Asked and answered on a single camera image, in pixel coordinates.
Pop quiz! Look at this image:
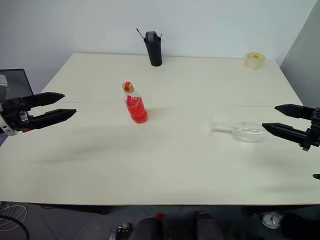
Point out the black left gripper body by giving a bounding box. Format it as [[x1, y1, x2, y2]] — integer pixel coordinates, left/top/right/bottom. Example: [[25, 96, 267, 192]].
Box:
[[0, 97, 35, 133]]

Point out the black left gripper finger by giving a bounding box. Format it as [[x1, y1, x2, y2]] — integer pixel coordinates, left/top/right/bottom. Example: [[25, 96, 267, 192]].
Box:
[[23, 92, 66, 109], [30, 108, 77, 130]]

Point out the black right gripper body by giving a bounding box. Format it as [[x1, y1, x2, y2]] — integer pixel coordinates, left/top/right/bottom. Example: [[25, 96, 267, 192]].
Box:
[[301, 107, 320, 152]]

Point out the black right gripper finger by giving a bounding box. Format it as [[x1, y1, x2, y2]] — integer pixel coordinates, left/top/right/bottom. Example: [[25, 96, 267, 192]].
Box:
[[261, 122, 310, 146], [274, 103, 315, 120]]

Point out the clear wine glass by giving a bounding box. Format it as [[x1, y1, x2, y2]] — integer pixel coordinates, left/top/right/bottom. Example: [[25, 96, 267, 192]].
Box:
[[208, 115, 266, 144]]

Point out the bottle with red liquid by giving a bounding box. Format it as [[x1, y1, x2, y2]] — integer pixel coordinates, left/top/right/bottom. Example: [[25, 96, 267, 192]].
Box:
[[121, 80, 149, 124]]

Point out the dark laptop screen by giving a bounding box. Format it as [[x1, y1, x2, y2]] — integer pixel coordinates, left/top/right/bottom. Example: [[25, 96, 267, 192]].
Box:
[[0, 68, 35, 101]]

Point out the translucent tape roll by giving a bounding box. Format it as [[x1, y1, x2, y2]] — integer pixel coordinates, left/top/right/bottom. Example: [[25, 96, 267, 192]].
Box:
[[243, 51, 267, 71]]

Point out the white shoe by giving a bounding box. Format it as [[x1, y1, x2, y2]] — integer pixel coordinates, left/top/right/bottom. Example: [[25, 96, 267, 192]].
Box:
[[260, 211, 284, 230]]

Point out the thin black pen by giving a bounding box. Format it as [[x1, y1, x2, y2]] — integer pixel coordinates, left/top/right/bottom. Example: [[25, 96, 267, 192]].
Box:
[[135, 27, 146, 41]]

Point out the black cylindrical device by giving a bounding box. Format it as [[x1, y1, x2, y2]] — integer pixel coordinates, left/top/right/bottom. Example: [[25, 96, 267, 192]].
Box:
[[143, 36, 164, 67]]

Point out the black rounded tool in cup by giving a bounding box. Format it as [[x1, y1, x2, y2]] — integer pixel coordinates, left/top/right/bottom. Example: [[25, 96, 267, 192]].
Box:
[[145, 30, 159, 43]]

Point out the dark rounded shape red top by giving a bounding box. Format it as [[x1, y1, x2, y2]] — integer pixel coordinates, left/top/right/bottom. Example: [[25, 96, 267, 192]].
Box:
[[129, 212, 166, 240]]

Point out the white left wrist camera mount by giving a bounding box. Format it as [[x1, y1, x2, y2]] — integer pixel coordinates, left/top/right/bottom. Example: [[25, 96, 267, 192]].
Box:
[[0, 102, 19, 137]]

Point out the white cable bundle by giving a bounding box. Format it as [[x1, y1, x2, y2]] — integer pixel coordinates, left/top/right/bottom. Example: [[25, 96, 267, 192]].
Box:
[[0, 200, 28, 227]]

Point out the black floor cable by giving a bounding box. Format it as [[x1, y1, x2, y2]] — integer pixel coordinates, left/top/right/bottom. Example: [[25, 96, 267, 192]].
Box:
[[0, 214, 31, 240]]

